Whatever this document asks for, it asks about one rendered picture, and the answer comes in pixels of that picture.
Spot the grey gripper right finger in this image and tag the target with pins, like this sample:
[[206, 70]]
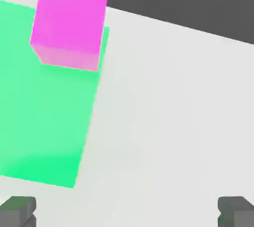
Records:
[[237, 210]]

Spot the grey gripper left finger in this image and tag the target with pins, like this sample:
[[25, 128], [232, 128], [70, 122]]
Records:
[[16, 209]]

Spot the small magenta cube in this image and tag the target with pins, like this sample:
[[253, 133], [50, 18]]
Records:
[[68, 24]]

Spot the large green box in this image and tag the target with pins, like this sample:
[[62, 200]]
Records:
[[45, 111]]

